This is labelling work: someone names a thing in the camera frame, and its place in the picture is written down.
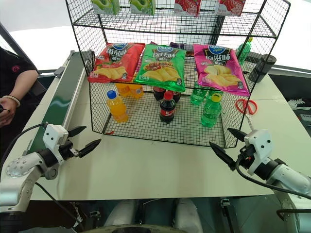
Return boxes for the black bag with white print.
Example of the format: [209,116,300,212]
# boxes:
[286,97,311,113]

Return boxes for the magenta potato chips bag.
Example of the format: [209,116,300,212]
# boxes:
[193,43,251,97]

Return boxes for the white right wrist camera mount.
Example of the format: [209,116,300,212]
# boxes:
[243,129,273,176]

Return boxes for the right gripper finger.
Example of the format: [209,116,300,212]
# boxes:
[209,142,237,171]
[227,128,249,142]

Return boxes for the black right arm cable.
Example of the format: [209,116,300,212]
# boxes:
[235,155,311,196]

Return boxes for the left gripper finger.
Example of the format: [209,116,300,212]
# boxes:
[78,138,102,159]
[68,125,87,139]

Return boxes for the black wire mesh rack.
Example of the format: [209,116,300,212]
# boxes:
[65,0,291,149]

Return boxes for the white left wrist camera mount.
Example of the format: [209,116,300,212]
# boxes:
[42,123,69,156]

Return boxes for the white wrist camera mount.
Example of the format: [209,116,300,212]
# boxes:
[243,129,273,176]
[42,123,69,156]

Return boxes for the red potato chips bag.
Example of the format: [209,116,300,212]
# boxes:
[87,42,146,84]

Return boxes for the red strawberry drink carton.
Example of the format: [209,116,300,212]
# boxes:
[217,0,247,17]
[174,0,203,17]

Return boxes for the red handled scissors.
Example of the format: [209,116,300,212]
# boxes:
[235,98,259,133]

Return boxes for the black cylindrical tumbler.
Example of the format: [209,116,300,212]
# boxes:
[248,54,277,83]

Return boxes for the white bead bracelet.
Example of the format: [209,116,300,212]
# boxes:
[1,95,21,108]

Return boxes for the person in black shirt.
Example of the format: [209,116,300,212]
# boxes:
[0,47,47,156]

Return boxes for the purple snack bag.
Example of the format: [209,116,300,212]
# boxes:
[169,41,194,57]

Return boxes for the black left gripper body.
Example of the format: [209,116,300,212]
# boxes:
[58,140,81,162]

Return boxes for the orange soda bottle blue cap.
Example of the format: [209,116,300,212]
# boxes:
[106,90,130,124]

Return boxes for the green soda bottle yellow cap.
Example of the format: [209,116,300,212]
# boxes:
[201,93,223,129]

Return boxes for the cola bottle red cap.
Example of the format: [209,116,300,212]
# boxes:
[159,91,176,125]

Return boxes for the thin black cable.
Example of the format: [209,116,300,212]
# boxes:
[35,182,85,233]

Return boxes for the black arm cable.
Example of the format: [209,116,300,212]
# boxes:
[0,122,49,171]
[235,155,311,196]

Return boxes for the grey rounded leg shape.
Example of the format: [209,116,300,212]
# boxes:
[104,200,137,229]
[174,198,203,233]

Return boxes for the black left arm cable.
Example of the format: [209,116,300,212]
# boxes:
[0,122,49,171]

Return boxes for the green conveyor belt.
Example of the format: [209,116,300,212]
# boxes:
[21,50,96,157]

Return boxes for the green potato chips bag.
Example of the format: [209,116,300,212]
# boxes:
[134,44,187,93]

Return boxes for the green apple drink carton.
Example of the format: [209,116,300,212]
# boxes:
[129,0,156,16]
[91,0,121,16]

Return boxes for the green ribbed plastic bottle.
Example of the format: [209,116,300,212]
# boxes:
[236,36,254,66]

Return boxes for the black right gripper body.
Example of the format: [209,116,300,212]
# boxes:
[235,145,255,170]

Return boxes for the person's hand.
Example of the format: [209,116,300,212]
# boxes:
[0,96,18,129]

